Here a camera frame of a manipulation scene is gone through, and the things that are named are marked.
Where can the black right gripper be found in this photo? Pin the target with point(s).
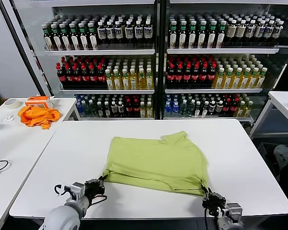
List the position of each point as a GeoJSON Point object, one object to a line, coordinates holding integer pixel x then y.
{"type": "Point", "coordinates": [214, 203]}

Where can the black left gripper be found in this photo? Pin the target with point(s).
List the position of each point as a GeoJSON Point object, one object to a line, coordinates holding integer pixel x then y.
{"type": "Point", "coordinates": [94, 189]}

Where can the light green t-shirt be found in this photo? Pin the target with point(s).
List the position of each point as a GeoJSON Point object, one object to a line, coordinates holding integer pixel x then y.
{"type": "Point", "coordinates": [158, 163]}

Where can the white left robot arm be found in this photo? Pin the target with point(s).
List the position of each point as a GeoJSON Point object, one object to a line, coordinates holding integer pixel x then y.
{"type": "Point", "coordinates": [62, 215]}

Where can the white metal shelf board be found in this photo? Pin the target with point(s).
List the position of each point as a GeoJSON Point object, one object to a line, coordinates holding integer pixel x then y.
{"type": "Point", "coordinates": [115, 118]}
{"type": "Point", "coordinates": [223, 51]}
{"type": "Point", "coordinates": [213, 91]}
{"type": "Point", "coordinates": [98, 52]}
{"type": "Point", "coordinates": [105, 91]}
{"type": "Point", "coordinates": [206, 119]}
{"type": "Point", "coordinates": [86, 2]}
{"type": "Point", "coordinates": [230, 1]}

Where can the white label black bottle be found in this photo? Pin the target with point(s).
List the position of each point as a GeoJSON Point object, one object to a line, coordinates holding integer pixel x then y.
{"type": "Point", "coordinates": [212, 107]}
{"type": "Point", "coordinates": [219, 106]}
{"type": "Point", "coordinates": [114, 108]}
{"type": "Point", "coordinates": [120, 107]}

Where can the blue water bottle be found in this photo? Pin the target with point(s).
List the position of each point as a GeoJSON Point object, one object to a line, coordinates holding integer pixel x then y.
{"type": "Point", "coordinates": [168, 108]}
{"type": "Point", "coordinates": [175, 108]}
{"type": "Point", "coordinates": [79, 107]}

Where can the red cap cola bottle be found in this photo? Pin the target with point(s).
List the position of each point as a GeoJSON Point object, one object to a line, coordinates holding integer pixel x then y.
{"type": "Point", "coordinates": [93, 77]}
{"type": "Point", "coordinates": [212, 76]}
{"type": "Point", "coordinates": [196, 77]}
{"type": "Point", "coordinates": [171, 77]}
{"type": "Point", "coordinates": [85, 77]}
{"type": "Point", "coordinates": [179, 77]}
{"type": "Point", "coordinates": [234, 107]}
{"type": "Point", "coordinates": [136, 108]}
{"type": "Point", "coordinates": [204, 77]}
{"type": "Point", "coordinates": [129, 108]}
{"type": "Point", "coordinates": [77, 77]}
{"type": "Point", "coordinates": [101, 77]}
{"type": "Point", "coordinates": [61, 77]}
{"type": "Point", "coordinates": [69, 77]}
{"type": "Point", "coordinates": [226, 107]}
{"type": "Point", "coordinates": [188, 77]}

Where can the yellow juice bottle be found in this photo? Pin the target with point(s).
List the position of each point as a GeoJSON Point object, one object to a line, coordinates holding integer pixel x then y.
{"type": "Point", "coordinates": [248, 108]}
{"type": "Point", "coordinates": [236, 80]}
{"type": "Point", "coordinates": [125, 82]}
{"type": "Point", "coordinates": [133, 81]}
{"type": "Point", "coordinates": [142, 81]}
{"type": "Point", "coordinates": [109, 82]}
{"type": "Point", "coordinates": [252, 80]}
{"type": "Point", "coordinates": [244, 80]}
{"type": "Point", "coordinates": [241, 109]}
{"type": "Point", "coordinates": [117, 82]}
{"type": "Point", "coordinates": [260, 80]}
{"type": "Point", "coordinates": [150, 81]}
{"type": "Point", "coordinates": [219, 80]}
{"type": "Point", "coordinates": [142, 110]}
{"type": "Point", "coordinates": [227, 80]}
{"type": "Point", "coordinates": [149, 110]}

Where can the green water bottle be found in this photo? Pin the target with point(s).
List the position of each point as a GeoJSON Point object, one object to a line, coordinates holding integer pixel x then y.
{"type": "Point", "coordinates": [190, 108]}
{"type": "Point", "coordinates": [183, 108]}

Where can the white side table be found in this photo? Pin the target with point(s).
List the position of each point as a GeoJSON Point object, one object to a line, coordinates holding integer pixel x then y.
{"type": "Point", "coordinates": [285, 101]}
{"type": "Point", "coordinates": [62, 103]}

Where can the grey bundled bag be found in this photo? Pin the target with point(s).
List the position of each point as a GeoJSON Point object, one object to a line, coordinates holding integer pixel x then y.
{"type": "Point", "coordinates": [286, 153]}

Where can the orange crumpled cloth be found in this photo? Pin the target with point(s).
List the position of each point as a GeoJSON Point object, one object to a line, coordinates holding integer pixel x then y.
{"type": "Point", "coordinates": [38, 116]}

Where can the black bottle tray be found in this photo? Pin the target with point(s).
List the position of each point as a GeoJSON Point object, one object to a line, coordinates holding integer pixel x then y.
{"type": "Point", "coordinates": [189, 86]}
{"type": "Point", "coordinates": [84, 86]}

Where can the orange white carton box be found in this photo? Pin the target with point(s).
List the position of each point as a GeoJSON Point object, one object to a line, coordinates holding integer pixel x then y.
{"type": "Point", "coordinates": [37, 102]}

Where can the small white plastic object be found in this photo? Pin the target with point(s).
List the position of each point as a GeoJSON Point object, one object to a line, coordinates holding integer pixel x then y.
{"type": "Point", "coordinates": [9, 118]}

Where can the white tape roll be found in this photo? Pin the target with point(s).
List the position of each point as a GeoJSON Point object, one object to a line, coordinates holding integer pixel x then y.
{"type": "Point", "coordinates": [11, 107]}

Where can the glass door drinks cabinet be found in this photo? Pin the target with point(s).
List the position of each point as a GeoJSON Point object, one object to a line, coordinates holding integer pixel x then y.
{"type": "Point", "coordinates": [36, 24]}
{"type": "Point", "coordinates": [278, 72]}

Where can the green cap dark tea bottle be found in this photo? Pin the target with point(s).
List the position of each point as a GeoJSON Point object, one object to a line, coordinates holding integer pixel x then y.
{"type": "Point", "coordinates": [57, 40]}
{"type": "Point", "coordinates": [48, 40]}
{"type": "Point", "coordinates": [84, 40]}
{"type": "Point", "coordinates": [192, 36]}
{"type": "Point", "coordinates": [75, 40]}
{"type": "Point", "coordinates": [66, 40]}
{"type": "Point", "coordinates": [220, 36]}
{"type": "Point", "coordinates": [173, 36]}
{"type": "Point", "coordinates": [211, 36]}
{"type": "Point", "coordinates": [93, 39]}
{"type": "Point", "coordinates": [202, 36]}
{"type": "Point", "coordinates": [183, 36]}

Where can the blue label dark drink bottle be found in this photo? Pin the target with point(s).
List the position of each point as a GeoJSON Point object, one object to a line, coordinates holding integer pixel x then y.
{"type": "Point", "coordinates": [250, 32]}
{"type": "Point", "coordinates": [102, 32]}
{"type": "Point", "coordinates": [110, 32]}
{"type": "Point", "coordinates": [129, 32]}
{"type": "Point", "coordinates": [138, 32]}
{"type": "Point", "coordinates": [259, 32]}
{"type": "Point", "coordinates": [277, 31]}
{"type": "Point", "coordinates": [268, 31]}
{"type": "Point", "coordinates": [148, 32]}
{"type": "Point", "coordinates": [119, 32]}

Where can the black slanted door bar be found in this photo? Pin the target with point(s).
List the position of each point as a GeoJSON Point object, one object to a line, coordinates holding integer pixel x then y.
{"type": "Point", "coordinates": [22, 48]}

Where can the beige label dark drink bottle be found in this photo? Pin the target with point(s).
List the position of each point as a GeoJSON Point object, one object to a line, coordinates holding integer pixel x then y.
{"type": "Point", "coordinates": [231, 32]}
{"type": "Point", "coordinates": [240, 32]}

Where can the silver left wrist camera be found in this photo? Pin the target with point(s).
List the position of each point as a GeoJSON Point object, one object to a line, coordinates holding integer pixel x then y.
{"type": "Point", "coordinates": [75, 190]}

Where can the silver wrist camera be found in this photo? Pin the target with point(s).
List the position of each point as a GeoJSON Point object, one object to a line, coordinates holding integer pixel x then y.
{"type": "Point", "coordinates": [234, 209]}
{"type": "Point", "coordinates": [75, 190]}

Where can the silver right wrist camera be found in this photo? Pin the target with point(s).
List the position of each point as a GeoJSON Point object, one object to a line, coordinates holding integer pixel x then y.
{"type": "Point", "coordinates": [234, 209]}

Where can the black cabinet divider post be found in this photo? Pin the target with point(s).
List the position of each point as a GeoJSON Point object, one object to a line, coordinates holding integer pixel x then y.
{"type": "Point", "coordinates": [162, 60]}

